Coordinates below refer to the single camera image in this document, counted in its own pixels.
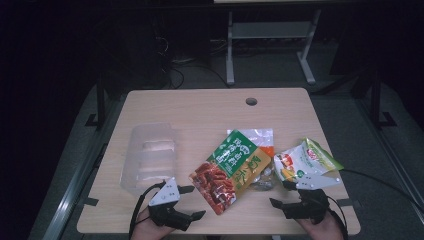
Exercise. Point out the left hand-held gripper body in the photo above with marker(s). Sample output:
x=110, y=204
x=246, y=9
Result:
x=166, y=213

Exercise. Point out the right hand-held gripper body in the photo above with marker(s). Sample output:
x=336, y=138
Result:
x=311, y=203

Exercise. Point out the green and red snack packet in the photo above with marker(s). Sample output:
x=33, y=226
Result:
x=226, y=166

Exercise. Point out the clear plastic container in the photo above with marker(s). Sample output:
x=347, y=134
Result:
x=150, y=156

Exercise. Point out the white and orange snack packet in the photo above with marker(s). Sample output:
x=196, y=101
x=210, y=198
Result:
x=263, y=135

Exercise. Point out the person's left hand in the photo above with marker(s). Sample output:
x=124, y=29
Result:
x=146, y=230

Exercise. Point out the person's right hand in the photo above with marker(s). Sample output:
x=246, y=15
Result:
x=321, y=230

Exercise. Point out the white and green snack packet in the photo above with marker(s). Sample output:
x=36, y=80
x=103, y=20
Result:
x=300, y=158

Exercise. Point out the black stand leg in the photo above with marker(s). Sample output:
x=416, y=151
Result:
x=376, y=100
x=100, y=103

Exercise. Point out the white metal stand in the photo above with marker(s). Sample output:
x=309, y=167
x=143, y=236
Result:
x=270, y=30

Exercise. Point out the black table bracket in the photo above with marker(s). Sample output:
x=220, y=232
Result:
x=90, y=201
x=346, y=202

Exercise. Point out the grey metal rail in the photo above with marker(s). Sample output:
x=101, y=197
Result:
x=73, y=193

